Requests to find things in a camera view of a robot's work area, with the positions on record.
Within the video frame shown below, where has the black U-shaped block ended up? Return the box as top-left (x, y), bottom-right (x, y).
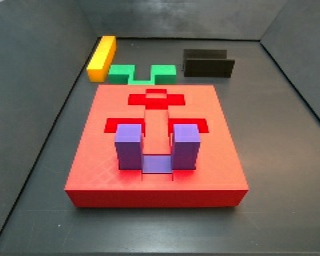
top-left (182, 49), bottom-right (234, 78)

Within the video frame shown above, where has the green U-shaped block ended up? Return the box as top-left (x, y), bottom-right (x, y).
top-left (107, 64), bottom-right (177, 85)

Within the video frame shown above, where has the purple U-shaped block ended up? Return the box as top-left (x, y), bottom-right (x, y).
top-left (114, 124), bottom-right (201, 174)

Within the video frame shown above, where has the yellow long block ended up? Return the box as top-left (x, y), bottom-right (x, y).
top-left (86, 36), bottom-right (115, 82)

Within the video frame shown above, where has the red board with cutouts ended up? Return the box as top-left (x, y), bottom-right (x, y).
top-left (65, 85), bottom-right (248, 208)

